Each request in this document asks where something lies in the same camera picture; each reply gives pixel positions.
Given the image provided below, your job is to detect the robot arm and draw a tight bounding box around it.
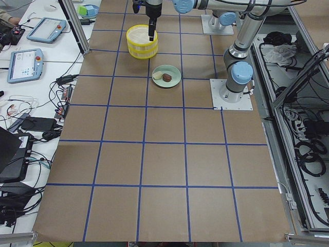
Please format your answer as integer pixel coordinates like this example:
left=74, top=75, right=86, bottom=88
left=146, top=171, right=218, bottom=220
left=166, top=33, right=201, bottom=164
left=133, top=0, right=236, bottom=41
left=173, top=1, right=305, bottom=103

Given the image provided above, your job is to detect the aluminium frame post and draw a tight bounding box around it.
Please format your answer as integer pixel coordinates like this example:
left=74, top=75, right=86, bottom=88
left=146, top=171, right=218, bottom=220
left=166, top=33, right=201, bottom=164
left=58, top=0, right=90, bottom=56

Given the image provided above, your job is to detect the yellow steamer layer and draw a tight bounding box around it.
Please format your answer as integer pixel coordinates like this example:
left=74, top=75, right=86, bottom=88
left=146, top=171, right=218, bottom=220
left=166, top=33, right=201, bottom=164
left=128, top=44, right=158, bottom=60
left=126, top=25, right=158, bottom=51

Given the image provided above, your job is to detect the white steamed bun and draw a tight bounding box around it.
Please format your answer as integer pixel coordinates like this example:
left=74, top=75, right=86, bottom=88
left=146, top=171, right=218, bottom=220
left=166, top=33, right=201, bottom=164
left=152, top=71, right=163, bottom=80

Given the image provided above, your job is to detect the black power adapter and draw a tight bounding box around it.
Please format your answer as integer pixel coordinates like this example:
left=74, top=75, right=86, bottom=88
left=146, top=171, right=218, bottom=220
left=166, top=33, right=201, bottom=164
left=80, top=19, right=90, bottom=25

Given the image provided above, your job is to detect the black laptop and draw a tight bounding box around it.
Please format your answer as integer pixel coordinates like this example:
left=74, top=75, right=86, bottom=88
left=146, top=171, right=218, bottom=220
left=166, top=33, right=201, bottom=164
left=1, top=128, right=33, bottom=183

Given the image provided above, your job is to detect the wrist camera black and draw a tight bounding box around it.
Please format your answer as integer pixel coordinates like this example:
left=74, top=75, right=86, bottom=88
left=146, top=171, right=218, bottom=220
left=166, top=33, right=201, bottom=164
left=133, top=0, right=143, bottom=14

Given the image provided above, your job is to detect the blue foam block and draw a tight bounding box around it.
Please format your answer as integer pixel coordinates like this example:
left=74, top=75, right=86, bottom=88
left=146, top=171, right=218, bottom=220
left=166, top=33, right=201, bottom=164
left=86, top=5, right=97, bottom=16

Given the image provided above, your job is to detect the white crumpled cloth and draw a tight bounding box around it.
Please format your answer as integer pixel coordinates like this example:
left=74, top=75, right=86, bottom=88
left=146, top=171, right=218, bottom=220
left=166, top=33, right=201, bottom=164
left=264, top=44, right=297, bottom=66

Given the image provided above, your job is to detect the teach pendant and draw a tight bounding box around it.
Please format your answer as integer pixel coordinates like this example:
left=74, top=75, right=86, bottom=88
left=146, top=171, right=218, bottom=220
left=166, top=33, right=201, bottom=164
left=7, top=48, right=44, bottom=84
left=27, top=17, right=67, bottom=43

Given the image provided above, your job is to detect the blue plate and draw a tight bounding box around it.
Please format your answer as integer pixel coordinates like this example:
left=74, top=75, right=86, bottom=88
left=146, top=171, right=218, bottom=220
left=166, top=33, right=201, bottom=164
left=77, top=4, right=99, bottom=19

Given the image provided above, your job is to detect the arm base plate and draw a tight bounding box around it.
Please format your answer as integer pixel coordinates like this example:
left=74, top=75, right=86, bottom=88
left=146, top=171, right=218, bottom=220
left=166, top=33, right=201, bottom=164
left=201, top=14, right=234, bottom=36
left=210, top=79, right=253, bottom=111

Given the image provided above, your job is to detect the dark brown bun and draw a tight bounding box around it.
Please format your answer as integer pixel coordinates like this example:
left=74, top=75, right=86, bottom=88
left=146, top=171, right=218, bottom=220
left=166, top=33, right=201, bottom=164
left=162, top=73, right=172, bottom=82

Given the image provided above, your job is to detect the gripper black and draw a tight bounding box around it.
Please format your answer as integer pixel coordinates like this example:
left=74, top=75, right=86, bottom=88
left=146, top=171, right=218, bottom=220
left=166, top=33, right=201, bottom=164
left=145, top=0, right=162, bottom=41

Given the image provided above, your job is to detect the lower teach pendant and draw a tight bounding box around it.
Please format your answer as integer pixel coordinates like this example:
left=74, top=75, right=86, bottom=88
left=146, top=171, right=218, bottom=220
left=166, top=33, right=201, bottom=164
left=7, top=48, right=44, bottom=84

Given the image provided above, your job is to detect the upper teach pendant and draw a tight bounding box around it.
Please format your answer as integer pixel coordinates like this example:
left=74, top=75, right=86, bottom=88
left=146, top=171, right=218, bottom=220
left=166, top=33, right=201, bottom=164
left=27, top=17, right=67, bottom=43

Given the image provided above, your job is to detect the light green plate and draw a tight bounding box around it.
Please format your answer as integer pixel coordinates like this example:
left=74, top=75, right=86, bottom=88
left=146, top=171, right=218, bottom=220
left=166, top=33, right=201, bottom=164
left=151, top=65, right=181, bottom=88

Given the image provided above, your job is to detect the green foam block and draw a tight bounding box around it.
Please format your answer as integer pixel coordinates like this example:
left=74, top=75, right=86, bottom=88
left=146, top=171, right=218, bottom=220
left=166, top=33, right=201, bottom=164
left=78, top=6, right=88, bottom=16

